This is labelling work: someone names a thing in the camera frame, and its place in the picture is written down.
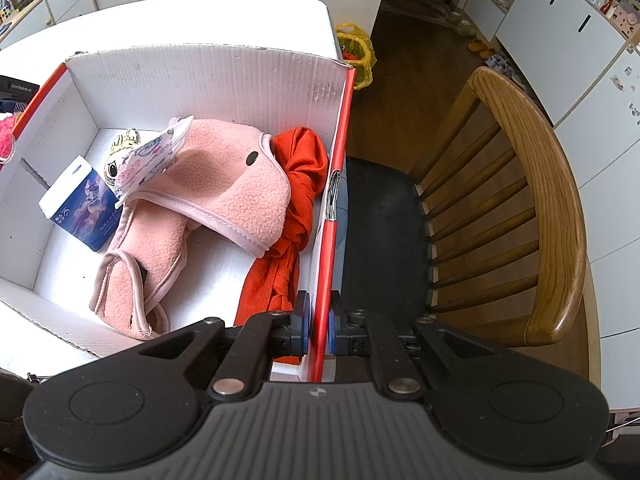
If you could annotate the light wooden chair near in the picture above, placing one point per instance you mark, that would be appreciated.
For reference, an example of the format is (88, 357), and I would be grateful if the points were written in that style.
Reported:
(485, 230)

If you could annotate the cartoon face plush keychain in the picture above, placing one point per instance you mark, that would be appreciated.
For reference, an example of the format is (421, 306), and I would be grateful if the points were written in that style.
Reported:
(123, 144)

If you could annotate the blue card pack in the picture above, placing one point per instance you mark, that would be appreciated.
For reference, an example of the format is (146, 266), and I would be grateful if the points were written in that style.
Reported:
(81, 203)

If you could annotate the yellow plastic bag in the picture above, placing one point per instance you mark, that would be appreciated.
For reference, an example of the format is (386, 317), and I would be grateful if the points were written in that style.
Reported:
(357, 50)

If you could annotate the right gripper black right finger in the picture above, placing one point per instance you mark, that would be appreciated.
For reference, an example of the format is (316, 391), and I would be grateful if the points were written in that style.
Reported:
(367, 348)

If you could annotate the red white cardboard box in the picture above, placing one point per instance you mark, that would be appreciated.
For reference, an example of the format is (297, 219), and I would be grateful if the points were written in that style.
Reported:
(48, 277)

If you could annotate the white wall cabinet unit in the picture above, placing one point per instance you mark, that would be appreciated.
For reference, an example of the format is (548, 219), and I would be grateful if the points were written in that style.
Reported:
(585, 73)

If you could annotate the pink fleece bib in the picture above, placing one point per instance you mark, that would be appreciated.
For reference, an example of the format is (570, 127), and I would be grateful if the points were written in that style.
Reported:
(225, 179)

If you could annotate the white sideboard cabinet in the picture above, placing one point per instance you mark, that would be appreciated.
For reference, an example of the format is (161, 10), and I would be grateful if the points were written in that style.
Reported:
(39, 15)

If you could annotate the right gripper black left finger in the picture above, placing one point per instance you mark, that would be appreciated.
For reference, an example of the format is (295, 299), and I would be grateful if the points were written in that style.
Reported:
(244, 354)

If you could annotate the pink cartoon sticker packet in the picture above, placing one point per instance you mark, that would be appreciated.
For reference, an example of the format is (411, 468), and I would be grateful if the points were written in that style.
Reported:
(156, 152)

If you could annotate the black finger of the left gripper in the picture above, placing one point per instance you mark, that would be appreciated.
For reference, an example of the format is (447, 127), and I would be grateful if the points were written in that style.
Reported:
(17, 90)

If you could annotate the red knotted cloth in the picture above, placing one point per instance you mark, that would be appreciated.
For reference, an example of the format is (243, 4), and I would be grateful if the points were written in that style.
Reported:
(271, 282)

